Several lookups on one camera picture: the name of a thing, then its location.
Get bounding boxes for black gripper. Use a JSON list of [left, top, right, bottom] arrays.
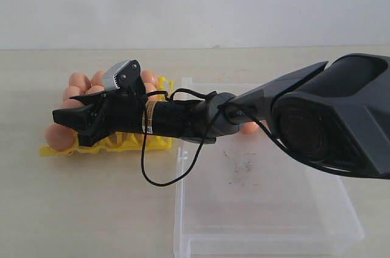
[[52, 84, 213, 147]]

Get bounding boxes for yellow plastic egg tray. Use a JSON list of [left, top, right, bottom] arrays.
[[39, 77, 173, 157]]

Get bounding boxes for brown egg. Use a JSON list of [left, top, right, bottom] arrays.
[[62, 85, 81, 101], [144, 82, 158, 101], [261, 121, 269, 129], [68, 73, 91, 92], [85, 85, 104, 95], [60, 99, 84, 109], [91, 71, 105, 87], [45, 123, 75, 151], [240, 122, 259, 135], [141, 70, 159, 87]]

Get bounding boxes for clear plastic container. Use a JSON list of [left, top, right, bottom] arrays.
[[172, 76, 366, 256]]

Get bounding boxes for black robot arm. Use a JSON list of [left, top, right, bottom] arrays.
[[52, 53, 389, 179]]

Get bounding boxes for black camera cable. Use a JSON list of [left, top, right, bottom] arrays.
[[127, 87, 390, 187]]

